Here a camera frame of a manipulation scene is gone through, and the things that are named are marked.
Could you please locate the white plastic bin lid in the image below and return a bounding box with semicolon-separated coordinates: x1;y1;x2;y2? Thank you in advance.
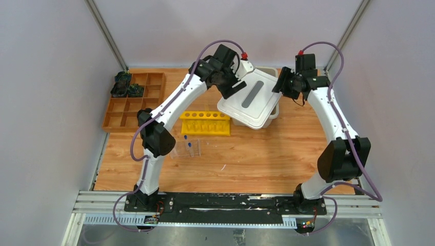
217;67;283;130

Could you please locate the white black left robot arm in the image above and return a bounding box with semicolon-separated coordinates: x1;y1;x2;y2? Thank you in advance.
126;41;248;212

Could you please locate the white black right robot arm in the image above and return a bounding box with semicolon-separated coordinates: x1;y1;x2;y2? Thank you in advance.
272;51;371;214

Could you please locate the translucent grey plastic bin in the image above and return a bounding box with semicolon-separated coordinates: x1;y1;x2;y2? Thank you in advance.
232;66;280;128

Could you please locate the yellow test tube rack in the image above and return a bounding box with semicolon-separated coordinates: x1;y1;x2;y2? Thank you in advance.
180;111;230;136

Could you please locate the clear plastic well plate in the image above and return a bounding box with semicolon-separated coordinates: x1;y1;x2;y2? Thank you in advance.
169;139;202;159

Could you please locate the dark rolled cloth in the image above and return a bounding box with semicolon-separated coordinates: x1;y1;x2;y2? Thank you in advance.
110;81;145;98
114;71;132;84

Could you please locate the wooden compartment organizer tray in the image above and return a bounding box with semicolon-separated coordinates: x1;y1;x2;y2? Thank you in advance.
102;72;166;133

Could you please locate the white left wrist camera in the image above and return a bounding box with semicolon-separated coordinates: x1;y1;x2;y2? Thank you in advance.
233;52;255;81

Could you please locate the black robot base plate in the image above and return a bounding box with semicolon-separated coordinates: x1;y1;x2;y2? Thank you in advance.
124;192;327;226

